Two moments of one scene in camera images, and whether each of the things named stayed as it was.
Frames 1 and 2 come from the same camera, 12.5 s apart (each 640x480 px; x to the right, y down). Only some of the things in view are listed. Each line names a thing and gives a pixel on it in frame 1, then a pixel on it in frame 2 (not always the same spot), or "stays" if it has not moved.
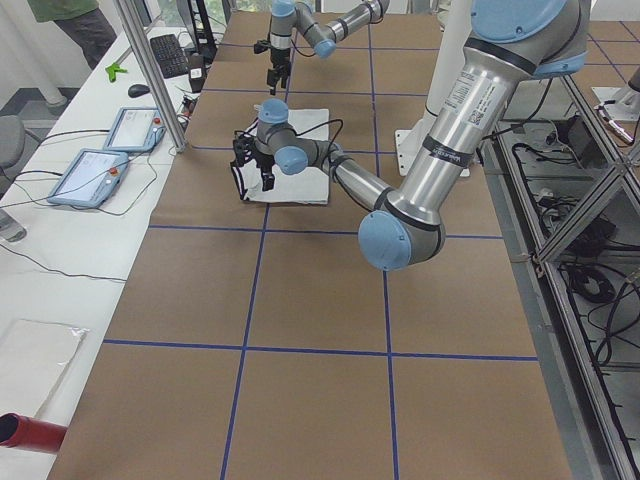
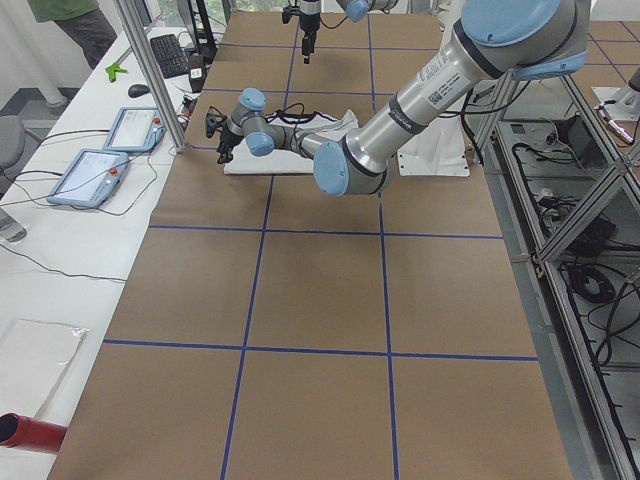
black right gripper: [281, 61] → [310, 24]
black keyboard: [169, 55] stays
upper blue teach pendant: [135, 129] stays
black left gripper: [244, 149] → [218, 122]
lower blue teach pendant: [91, 179] stays
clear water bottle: [11, 229] stays
